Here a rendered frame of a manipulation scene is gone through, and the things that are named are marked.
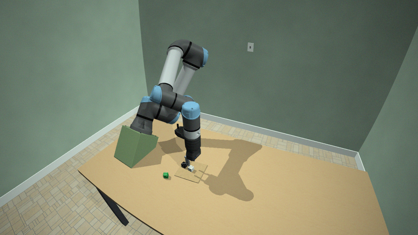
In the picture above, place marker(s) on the tan square mat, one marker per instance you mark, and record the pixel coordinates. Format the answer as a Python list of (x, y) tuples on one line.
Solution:
[(193, 176)]

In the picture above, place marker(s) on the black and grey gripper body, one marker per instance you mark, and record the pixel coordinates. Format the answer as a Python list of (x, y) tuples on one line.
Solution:
[(192, 142)]

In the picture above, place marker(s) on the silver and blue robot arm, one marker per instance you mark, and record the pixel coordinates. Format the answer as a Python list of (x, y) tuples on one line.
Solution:
[(167, 100)]

